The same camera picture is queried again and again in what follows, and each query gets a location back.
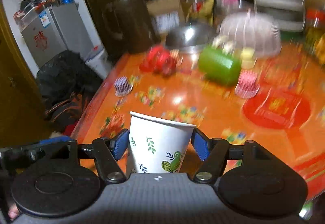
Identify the white leaf-pattern paper cup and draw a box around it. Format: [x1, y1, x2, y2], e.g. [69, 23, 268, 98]
[126, 112, 196, 176]

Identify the green plastic cup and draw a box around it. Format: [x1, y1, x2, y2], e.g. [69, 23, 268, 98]
[198, 46, 241, 87]

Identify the purple polka-dot cupcake liner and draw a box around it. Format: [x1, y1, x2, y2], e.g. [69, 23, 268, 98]
[114, 76, 133, 97]

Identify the red polka-dot cupcake liner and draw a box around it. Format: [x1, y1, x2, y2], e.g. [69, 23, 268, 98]
[235, 70, 259, 99]

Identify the red transparent plastic jar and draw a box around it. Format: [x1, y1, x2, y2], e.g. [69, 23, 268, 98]
[139, 45, 179, 77]

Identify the grey small refrigerator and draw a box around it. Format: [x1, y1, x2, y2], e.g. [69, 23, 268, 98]
[22, 3, 94, 68]

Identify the steel colander bowl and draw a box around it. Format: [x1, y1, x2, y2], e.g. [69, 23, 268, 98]
[165, 23, 217, 54]

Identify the white mesh food cover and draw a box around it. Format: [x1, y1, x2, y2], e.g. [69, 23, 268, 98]
[219, 11, 282, 58]

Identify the brown plastic pitcher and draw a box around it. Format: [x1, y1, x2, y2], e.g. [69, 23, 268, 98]
[102, 0, 160, 54]

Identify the cardboard box with label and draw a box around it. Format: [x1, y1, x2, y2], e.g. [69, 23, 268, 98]
[146, 0, 185, 35]

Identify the red-lid glass jar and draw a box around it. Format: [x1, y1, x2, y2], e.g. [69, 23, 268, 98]
[303, 8, 324, 55]

